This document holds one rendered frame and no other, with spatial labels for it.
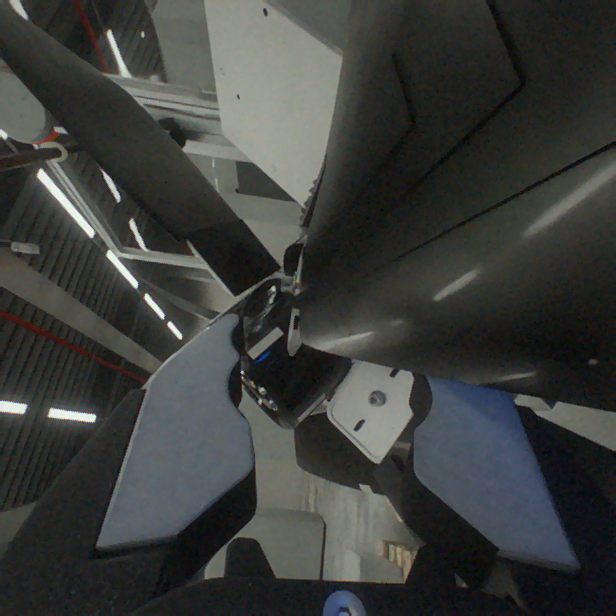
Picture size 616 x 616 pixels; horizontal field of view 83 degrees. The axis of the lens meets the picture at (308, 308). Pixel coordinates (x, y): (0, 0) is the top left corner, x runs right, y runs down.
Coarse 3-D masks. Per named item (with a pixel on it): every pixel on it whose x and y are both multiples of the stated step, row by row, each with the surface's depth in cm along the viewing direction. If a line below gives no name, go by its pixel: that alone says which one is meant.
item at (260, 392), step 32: (288, 256) 34; (256, 288) 31; (256, 320) 28; (288, 320) 27; (288, 352) 27; (320, 352) 28; (256, 384) 26; (288, 384) 26; (320, 384) 28; (288, 416) 27
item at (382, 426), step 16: (352, 368) 30; (368, 368) 29; (384, 368) 28; (352, 384) 30; (368, 384) 29; (384, 384) 28; (400, 384) 28; (336, 400) 31; (352, 400) 30; (400, 400) 28; (336, 416) 31; (352, 416) 30; (368, 416) 29; (384, 416) 28; (400, 416) 27; (352, 432) 30; (368, 432) 29; (384, 432) 28; (400, 432) 27; (368, 448) 29; (384, 448) 28
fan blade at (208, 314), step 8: (144, 280) 56; (152, 288) 52; (160, 288) 57; (168, 296) 51; (176, 296) 58; (176, 304) 47; (184, 304) 49; (192, 304) 54; (192, 312) 44; (200, 312) 45; (208, 312) 47; (216, 312) 51
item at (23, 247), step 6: (0, 240) 24; (6, 240) 24; (0, 246) 23; (6, 246) 24; (12, 246) 24; (18, 246) 24; (24, 246) 24; (30, 246) 24; (36, 246) 24; (42, 246) 24; (24, 252) 24; (30, 252) 24; (36, 252) 24; (42, 252) 24
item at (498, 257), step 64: (384, 0) 10; (448, 0) 7; (512, 0) 6; (576, 0) 5; (384, 64) 10; (448, 64) 7; (512, 64) 6; (576, 64) 5; (384, 128) 10; (448, 128) 8; (512, 128) 6; (576, 128) 5; (320, 192) 18; (384, 192) 10; (448, 192) 8; (512, 192) 6; (576, 192) 5; (320, 256) 16; (384, 256) 10; (448, 256) 8; (512, 256) 7; (576, 256) 6; (320, 320) 16; (384, 320) 11; (448, 320) 8; (512, 320) 7; (576, 320) 6; (512, 384) 7; (576, 384) 6
